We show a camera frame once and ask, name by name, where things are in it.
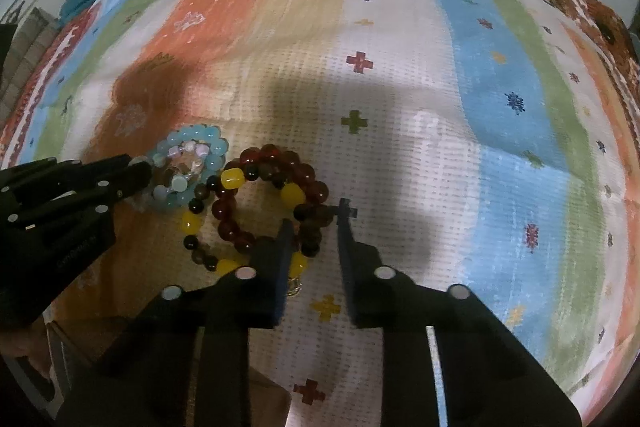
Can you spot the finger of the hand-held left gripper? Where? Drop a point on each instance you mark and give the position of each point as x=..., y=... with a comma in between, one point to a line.
x=60, y=177
x=132, y=179

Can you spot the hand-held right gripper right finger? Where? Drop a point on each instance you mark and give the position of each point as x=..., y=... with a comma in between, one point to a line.
x=357, y=287

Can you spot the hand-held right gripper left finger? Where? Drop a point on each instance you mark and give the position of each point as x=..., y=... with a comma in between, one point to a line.
x=275, y=277

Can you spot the striped colourful blanket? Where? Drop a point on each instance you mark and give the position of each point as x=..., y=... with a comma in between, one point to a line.
x=400, y=57

